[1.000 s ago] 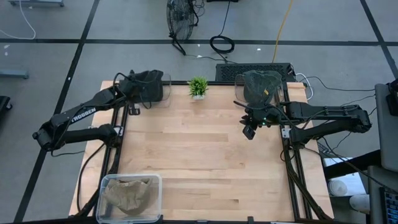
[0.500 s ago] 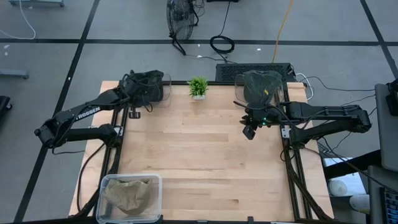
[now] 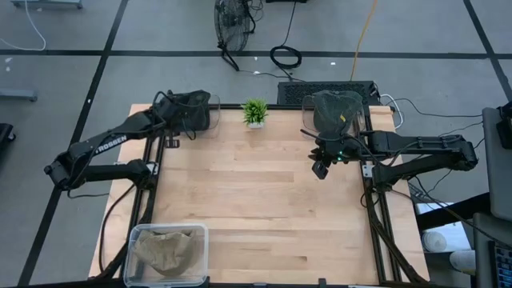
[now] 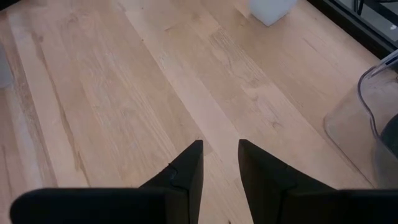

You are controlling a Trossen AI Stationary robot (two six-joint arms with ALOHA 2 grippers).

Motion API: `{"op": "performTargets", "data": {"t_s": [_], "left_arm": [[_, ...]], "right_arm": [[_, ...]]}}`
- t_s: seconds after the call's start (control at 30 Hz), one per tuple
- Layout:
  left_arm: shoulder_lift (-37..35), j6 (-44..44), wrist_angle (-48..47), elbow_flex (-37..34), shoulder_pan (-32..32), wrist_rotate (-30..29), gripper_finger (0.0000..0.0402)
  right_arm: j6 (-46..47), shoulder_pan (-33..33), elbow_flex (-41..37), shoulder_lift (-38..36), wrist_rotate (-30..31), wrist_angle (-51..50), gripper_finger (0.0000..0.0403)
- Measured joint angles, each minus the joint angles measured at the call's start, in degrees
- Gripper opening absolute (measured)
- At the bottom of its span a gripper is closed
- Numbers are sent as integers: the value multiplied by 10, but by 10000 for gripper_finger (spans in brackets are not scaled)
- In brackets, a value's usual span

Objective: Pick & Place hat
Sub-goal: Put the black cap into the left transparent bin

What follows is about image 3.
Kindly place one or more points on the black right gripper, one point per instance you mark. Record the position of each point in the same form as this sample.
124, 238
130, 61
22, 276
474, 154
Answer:
340, 149

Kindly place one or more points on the dark grey cloth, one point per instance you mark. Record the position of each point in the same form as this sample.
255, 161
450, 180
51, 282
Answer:
336, 112

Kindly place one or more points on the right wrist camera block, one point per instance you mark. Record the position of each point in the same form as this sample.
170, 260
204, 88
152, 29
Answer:
320, 170

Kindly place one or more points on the green plant in white pot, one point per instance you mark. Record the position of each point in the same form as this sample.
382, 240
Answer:
255, 112

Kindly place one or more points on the black perforated computer case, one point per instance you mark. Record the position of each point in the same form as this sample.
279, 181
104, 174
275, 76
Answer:
296, 93

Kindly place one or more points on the black aluminium frame rails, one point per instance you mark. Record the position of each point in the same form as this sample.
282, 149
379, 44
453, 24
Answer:
380, 248
140, 200

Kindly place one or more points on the small black table camera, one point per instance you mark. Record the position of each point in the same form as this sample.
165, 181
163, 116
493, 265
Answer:
322, 284

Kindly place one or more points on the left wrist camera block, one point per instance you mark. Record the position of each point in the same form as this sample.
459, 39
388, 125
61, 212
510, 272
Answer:
173, 142

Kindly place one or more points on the rectangular clear plastic box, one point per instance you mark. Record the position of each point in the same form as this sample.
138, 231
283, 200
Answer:
136, 276

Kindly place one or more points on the dark grey baseball cap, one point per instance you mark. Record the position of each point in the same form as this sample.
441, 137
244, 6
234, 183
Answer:
200, 116

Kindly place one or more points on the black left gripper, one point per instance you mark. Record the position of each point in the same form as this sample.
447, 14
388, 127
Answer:
174, 112

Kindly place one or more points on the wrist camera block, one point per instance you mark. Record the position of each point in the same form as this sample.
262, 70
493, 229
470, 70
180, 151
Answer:
320, 170
173, 142

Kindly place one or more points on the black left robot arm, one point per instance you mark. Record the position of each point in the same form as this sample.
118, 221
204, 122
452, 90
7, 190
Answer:
108, 140

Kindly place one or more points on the clear plastic bin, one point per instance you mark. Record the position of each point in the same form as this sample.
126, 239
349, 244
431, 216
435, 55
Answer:
308, 120
215, 120

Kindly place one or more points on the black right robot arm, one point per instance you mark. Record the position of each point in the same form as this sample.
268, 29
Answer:
420, 144

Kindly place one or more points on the beige baseball cap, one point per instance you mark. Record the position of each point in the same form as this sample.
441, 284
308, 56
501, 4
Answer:
172, 254

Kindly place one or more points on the black table edge rail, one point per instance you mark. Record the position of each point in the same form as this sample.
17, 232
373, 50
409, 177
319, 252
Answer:
232, 106

